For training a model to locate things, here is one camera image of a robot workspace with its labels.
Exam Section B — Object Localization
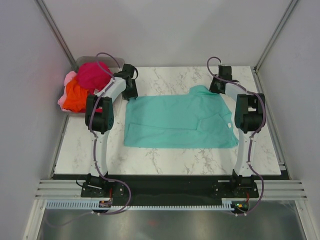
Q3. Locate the clear plastic bin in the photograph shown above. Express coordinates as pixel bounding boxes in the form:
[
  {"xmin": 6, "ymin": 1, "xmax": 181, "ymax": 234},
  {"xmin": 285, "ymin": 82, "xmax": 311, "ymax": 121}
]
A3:
[{"xmin": 61, "ymin": 56, "xmax": 126, "ymax": 114}]

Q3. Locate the teal t shirt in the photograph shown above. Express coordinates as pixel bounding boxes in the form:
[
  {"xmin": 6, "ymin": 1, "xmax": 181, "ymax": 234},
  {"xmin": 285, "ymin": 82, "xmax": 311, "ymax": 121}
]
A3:
[{"xmin": 124, "ymin": 85, "xmax": 239, "ymax": 149}]

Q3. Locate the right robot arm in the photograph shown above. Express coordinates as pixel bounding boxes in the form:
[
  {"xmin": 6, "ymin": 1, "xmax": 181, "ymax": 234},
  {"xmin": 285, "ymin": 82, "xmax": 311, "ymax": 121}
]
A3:
[{"xmin": 209, "ymin": 64, "xmax": 266, "ymax": 197}]

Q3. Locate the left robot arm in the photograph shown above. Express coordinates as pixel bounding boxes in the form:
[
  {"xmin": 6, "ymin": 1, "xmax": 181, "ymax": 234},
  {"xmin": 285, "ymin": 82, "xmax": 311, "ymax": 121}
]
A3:
[{"xmin": 85, "ymin": 63, "xmax": 139, "ymax": 197}]

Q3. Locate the magenta t shirt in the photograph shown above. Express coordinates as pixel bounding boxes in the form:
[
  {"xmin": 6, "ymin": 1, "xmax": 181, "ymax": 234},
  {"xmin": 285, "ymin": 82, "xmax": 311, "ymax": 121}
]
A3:
[{"xmin": 76, "ymin": 61, "xmax": 112, "ymax": 113}]

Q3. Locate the orange t shirt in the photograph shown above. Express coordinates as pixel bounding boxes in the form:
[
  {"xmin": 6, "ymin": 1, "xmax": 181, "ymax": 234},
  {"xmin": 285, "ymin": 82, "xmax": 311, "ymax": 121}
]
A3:
[{"xmin": 62, "ymin": 77, "xmax": 93, "ymax": 113}]

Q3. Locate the light pink t shirt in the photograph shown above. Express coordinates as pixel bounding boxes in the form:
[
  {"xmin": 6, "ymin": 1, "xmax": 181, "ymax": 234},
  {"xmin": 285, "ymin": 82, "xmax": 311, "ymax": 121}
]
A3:
[{"xmin": 57, "ymin": 71, "xmax": 77, "ymax": 109}]

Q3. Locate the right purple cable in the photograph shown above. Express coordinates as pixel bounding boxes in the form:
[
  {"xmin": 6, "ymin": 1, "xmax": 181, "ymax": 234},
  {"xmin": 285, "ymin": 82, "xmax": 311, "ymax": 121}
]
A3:
[{"xmin": 206, "ymin": 56, "xmax": 266, "ymax": 217}]

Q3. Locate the right aluminium frame post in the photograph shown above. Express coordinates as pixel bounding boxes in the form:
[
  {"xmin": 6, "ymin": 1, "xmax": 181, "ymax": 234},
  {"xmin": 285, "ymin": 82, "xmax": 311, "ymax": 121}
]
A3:
[{"xmin": 253, "ymin": 0, "xmax": 300, "ymax": 73}]

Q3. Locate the aluminium frame post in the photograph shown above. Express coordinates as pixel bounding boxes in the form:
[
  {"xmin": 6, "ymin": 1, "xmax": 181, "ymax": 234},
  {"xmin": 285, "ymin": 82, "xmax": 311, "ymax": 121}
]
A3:
[
  {"xmin": 253, "ymin": 0, "xmax": 300, "ymax": 73},
  {"xmin": 34, "ymin": 0, "xmax": 76, "ymax": 67}
]

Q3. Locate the left aluminium frame post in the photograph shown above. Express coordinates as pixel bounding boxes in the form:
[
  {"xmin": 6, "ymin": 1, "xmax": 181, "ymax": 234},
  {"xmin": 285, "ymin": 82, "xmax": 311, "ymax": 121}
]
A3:
[{"xmin": 34, "ymin": 0, "xmax": 76, "ymax": 67}]

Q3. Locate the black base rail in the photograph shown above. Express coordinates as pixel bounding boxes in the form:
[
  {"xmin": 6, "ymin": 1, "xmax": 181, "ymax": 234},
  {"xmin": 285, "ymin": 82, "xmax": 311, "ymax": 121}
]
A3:
[{"xmin": 53, "ymin": 174, "xmax": 291, "ymax": 206}]

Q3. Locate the white slotted cable duct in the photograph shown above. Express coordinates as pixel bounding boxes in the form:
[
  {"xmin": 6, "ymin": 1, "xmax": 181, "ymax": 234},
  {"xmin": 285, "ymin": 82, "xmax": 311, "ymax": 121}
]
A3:
[{"xmin": 45, "ymin": 199, "xmax": 235, "ymax": 211}]

